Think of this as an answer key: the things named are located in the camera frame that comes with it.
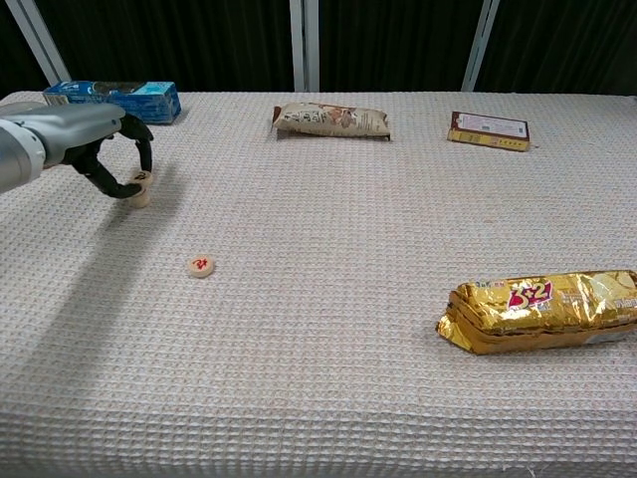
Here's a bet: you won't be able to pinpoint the blue cookie box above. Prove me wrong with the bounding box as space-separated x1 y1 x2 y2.
43 81 183 125

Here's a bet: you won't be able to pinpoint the black curtain backdrop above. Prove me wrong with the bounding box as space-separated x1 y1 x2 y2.
0 0 637 100

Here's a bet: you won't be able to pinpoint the beige brown snack bag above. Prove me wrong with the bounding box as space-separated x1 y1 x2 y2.
271 102 392 142

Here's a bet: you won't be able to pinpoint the gold foil biscuit package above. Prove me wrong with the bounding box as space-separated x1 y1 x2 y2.
436 269 637 356

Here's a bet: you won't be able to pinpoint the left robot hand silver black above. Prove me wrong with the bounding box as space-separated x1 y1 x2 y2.
0 103 154 199

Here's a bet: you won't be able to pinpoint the beige waffle table cloth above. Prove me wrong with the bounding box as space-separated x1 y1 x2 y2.
0 91 637 478

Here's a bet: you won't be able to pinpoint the brown yellow flat box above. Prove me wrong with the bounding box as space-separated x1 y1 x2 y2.
447 111 531 152

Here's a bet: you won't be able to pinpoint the white metal frame post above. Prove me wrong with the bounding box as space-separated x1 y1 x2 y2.
4 0 72 87
289 0 321 94
461 0 501 94

